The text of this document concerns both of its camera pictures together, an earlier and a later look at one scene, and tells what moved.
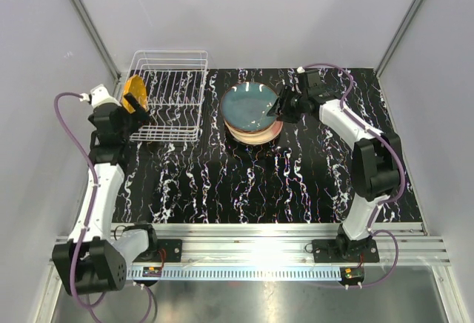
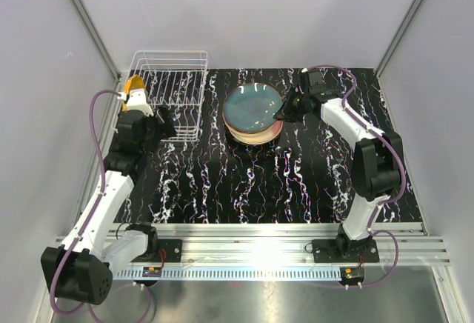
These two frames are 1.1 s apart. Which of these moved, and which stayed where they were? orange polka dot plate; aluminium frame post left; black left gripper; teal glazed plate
Moved: black left gripper
Stayed: aluminium frame post left; orange polka dot plate; teal glazed plate
